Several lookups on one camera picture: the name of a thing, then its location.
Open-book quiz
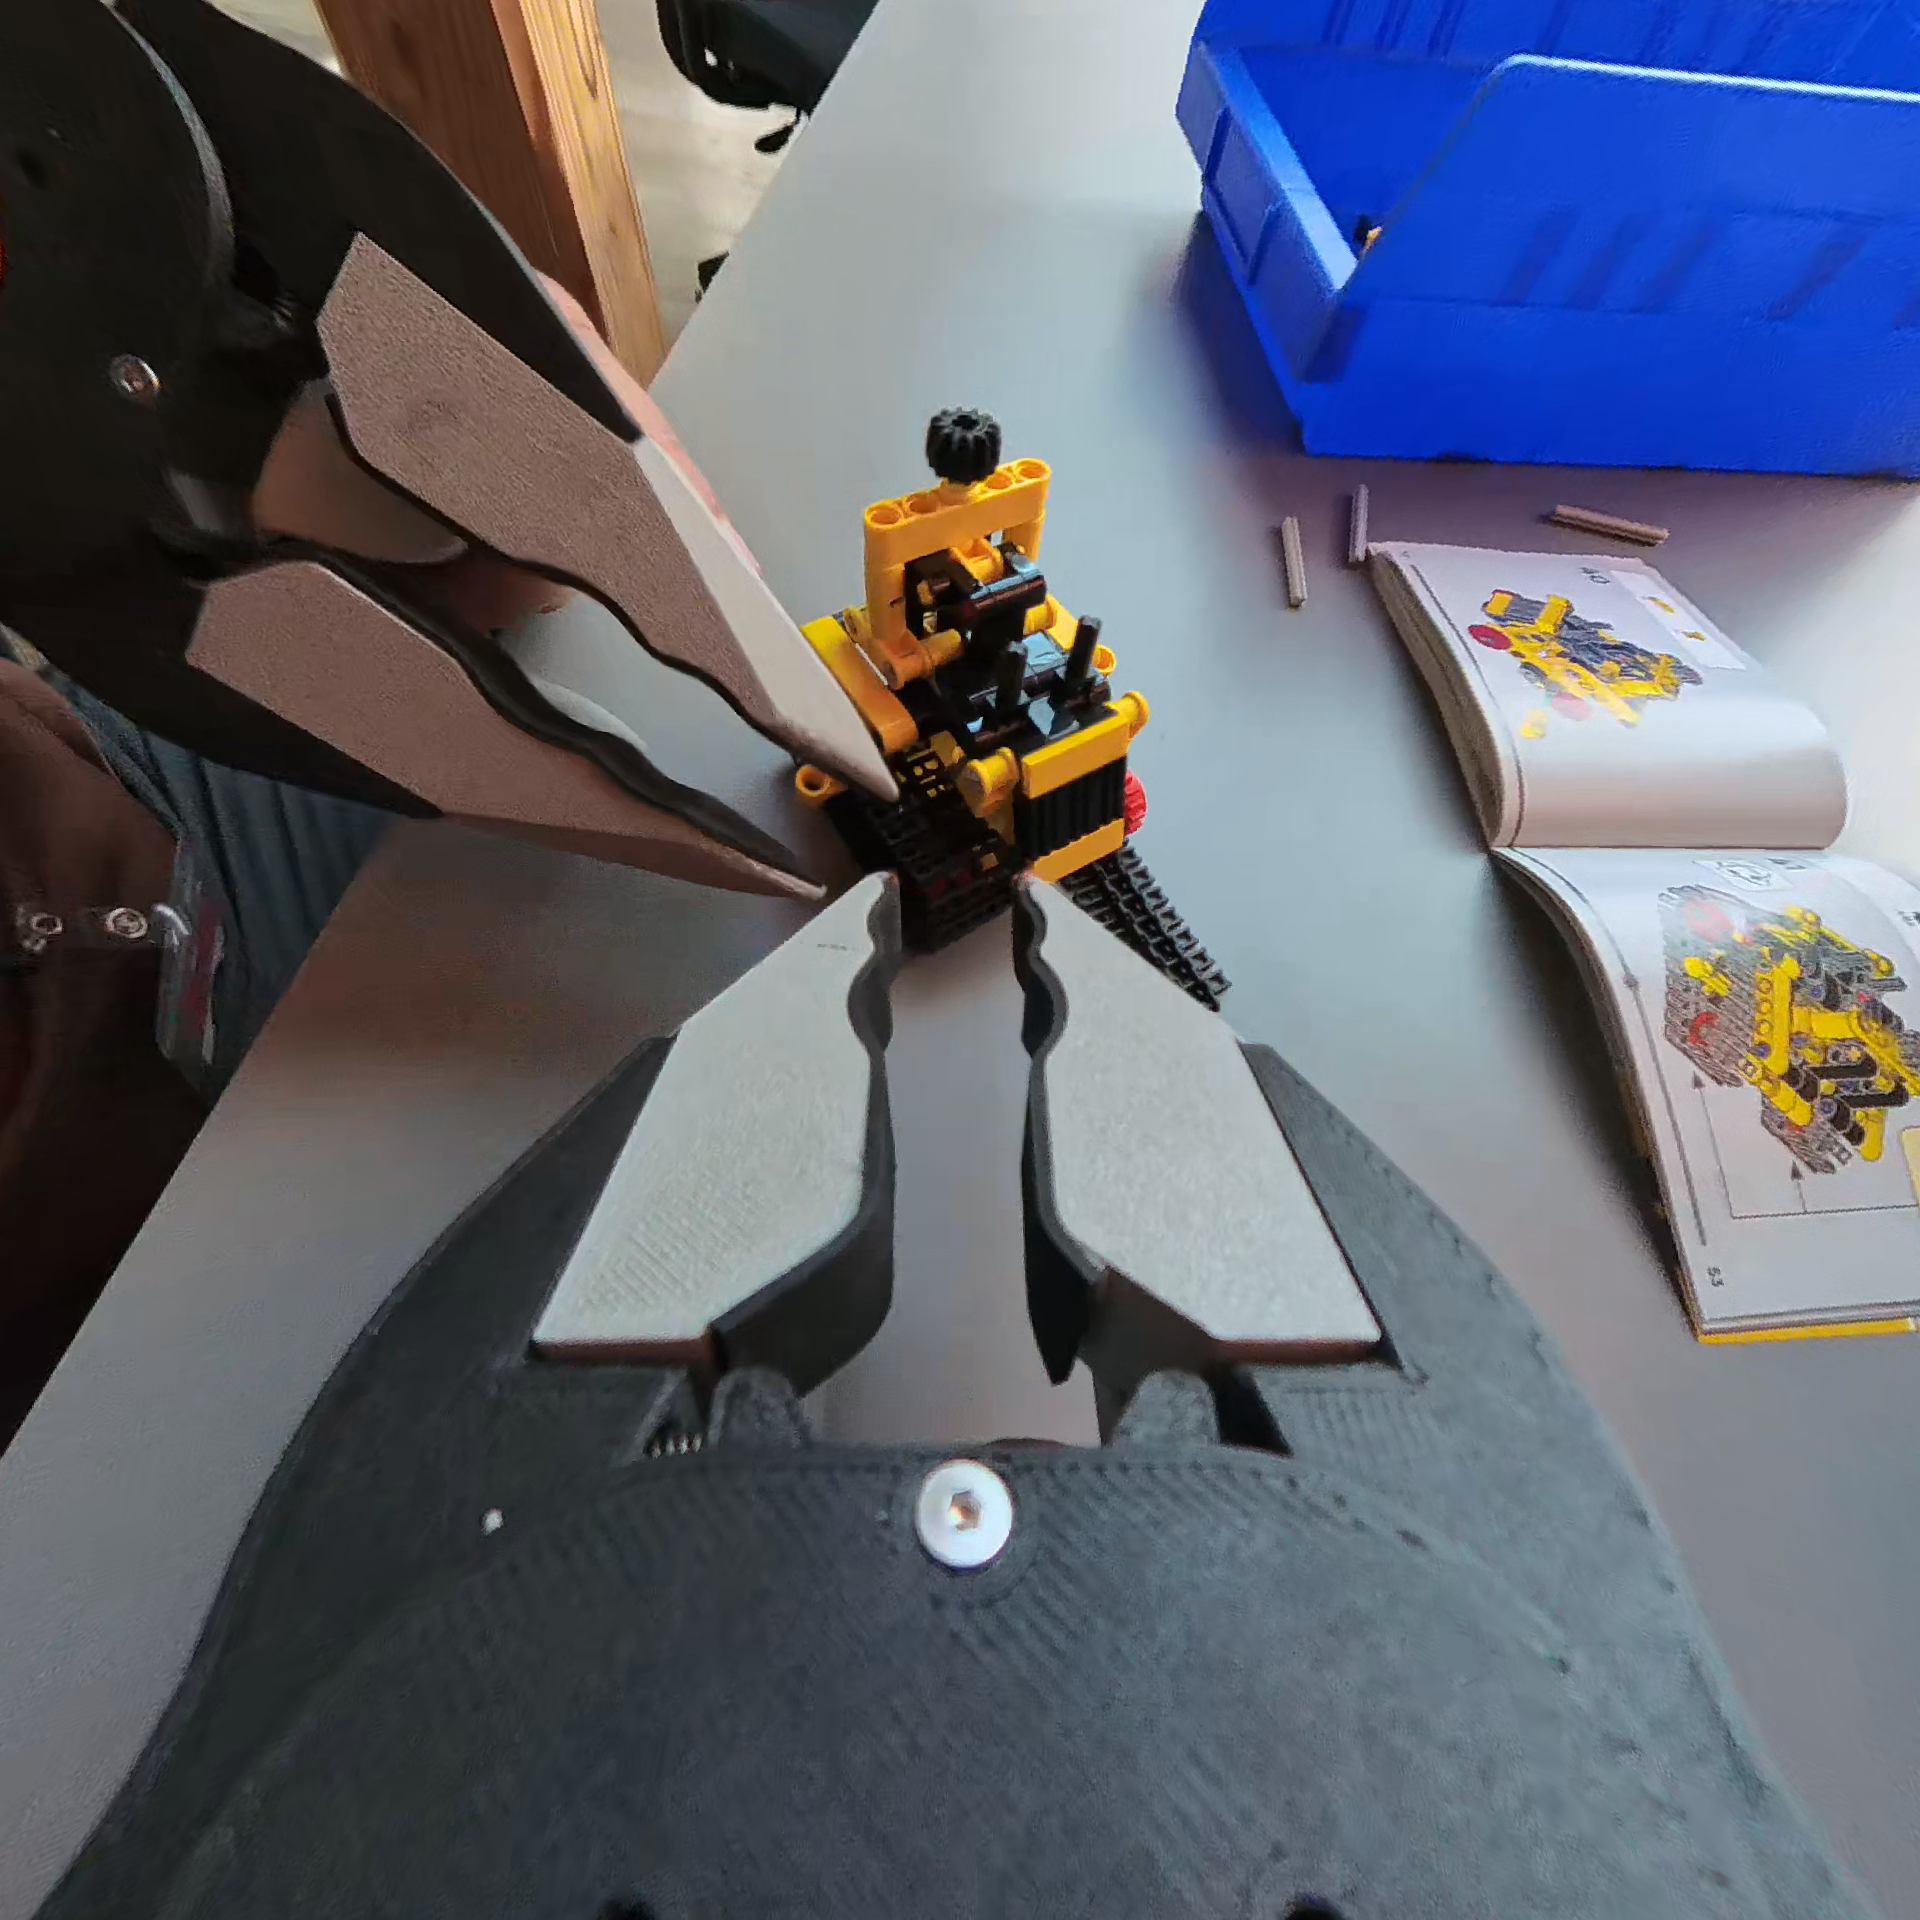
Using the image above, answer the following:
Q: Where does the blue plastic storage bin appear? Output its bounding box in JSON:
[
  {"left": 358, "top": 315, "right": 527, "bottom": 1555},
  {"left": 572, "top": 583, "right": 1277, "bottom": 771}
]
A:
[{"left": 1175, "top": 0, "right": 1920, "bottom": 482}]

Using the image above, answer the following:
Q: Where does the black office chair base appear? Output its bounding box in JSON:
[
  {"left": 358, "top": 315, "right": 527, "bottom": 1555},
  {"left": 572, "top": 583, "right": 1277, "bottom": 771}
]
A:
[{"left": 655, "top": 0, "right": 879, "bottom": 159}]

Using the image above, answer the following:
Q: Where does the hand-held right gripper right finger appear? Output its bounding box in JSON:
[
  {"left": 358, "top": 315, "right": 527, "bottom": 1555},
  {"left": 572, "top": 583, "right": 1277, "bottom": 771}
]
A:
[{"left": 1014, "top": 873, "right": 1382, "bottom": 1389}]

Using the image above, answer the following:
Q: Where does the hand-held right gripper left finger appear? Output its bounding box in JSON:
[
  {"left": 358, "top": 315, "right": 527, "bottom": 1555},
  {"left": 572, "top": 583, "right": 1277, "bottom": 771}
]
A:
[{"left": 533, "top": 873, "right": 903, "bottom": 1395}]

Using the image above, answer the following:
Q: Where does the lego instruction booklet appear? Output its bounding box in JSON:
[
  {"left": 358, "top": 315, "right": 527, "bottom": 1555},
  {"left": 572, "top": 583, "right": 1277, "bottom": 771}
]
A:
[{"left": 1367, "top": 538, "right": 1920, "bottom": 1343}]

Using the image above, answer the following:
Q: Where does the yellow black lego bulldozer model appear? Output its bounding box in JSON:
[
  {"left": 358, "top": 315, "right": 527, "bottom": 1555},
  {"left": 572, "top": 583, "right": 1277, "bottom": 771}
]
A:
[{"left": 791, "top": 407, "right": 1233, "bottom": 1010}]

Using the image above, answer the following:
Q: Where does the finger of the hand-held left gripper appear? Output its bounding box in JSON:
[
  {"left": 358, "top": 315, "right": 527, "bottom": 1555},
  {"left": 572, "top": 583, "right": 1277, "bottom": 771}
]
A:
[
  {"left": 252, "top": 229, "right": 903, "bottom": 803},
  {"left": 182, "top": 543, "right": 827, "bottom": 903}
]

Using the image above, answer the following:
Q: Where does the person's left hand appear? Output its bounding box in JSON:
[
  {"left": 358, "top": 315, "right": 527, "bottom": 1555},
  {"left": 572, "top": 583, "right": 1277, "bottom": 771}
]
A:
[{"left": 537, "top": 273, "right": 769, "bottom": 578}]

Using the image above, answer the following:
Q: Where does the wooden post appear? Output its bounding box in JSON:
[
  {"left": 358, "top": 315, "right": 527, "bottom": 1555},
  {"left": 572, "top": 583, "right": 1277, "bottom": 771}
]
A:
[{"left": 315, "top": 0, "right": 669, "bottom": 384}]

